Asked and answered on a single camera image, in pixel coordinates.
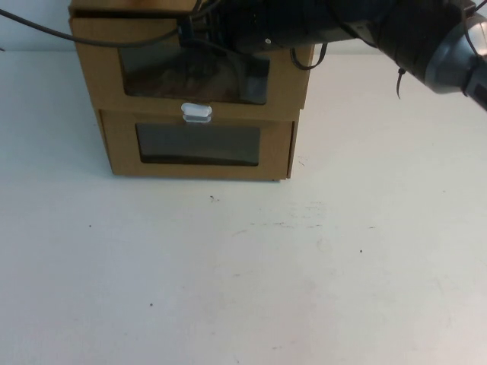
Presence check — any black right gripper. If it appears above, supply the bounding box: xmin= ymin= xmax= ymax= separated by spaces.
xmin=177 ymin=0 xmax=272 ymax=54

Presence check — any white plastic pull tab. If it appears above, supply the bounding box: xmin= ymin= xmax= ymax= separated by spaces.
xmin=182 ymin=113 xmax=212 ymax=125
xmin=180 ymin=102 xmax=213 ymax=116

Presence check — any black zip tie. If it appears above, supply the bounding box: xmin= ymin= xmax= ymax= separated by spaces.
xmin=393 ymin=67 xmax=405 ymax=100

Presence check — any short looped black cable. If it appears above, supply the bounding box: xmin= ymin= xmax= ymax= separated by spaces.
xmin=289 ymin=42 xmax=329 ymax=71

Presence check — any long black cable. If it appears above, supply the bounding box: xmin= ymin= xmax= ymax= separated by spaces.
xmin=0 ymin=8 xmax=182 ymax=43

